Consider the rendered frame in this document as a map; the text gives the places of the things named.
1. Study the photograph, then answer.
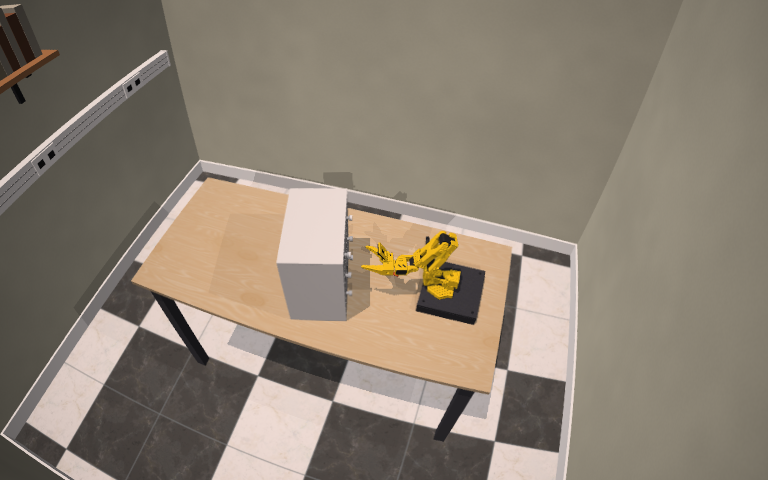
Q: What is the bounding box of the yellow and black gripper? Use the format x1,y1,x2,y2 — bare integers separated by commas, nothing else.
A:
361,243,395,275

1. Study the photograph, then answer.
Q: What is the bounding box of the grey chest of drawers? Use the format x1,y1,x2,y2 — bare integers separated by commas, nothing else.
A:
276,188,348,321

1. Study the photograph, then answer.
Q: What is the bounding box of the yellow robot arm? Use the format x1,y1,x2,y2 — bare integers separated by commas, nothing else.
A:
394,231,459,300

